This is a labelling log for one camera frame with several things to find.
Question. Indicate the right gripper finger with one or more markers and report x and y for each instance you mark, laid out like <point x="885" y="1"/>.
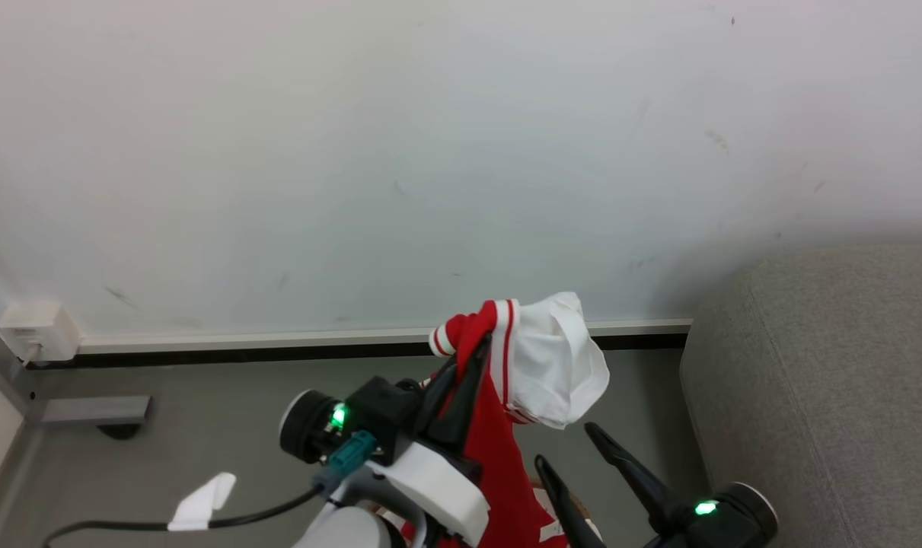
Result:
<point x="567" y="517"/>
<point x="643" y="483"/>

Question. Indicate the white tape label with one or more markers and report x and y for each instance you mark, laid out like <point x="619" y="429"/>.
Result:
<point x="202" y="502"/>

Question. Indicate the white and black baseboard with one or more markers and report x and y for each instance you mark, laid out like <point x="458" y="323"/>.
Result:
<point x="278" y="342"/>

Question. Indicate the grey metal frame foot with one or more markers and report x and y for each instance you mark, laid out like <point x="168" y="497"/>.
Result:
<point x="95" y="409"/>

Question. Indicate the white wall outlet box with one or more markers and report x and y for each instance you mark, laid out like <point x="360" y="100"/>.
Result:
<point x="38" y="331"/>

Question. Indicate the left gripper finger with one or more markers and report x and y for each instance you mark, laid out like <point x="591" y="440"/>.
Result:
<point x="435" y="396"/>
<point x="467" y="396"/>

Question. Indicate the grey fabric sofa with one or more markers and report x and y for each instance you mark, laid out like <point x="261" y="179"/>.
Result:
<point x="834" y="396"/>

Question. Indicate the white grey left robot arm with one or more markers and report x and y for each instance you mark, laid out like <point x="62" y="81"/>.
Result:
<point x="346" y="529"/>

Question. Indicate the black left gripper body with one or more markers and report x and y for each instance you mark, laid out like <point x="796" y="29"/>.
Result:
<point x="388" y="415"/>

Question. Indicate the red and white garment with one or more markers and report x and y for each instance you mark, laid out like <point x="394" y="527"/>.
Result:
<point x="552" y="358"/>

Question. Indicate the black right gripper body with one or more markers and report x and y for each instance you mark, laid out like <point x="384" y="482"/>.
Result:
<point x="735" y="521"/>

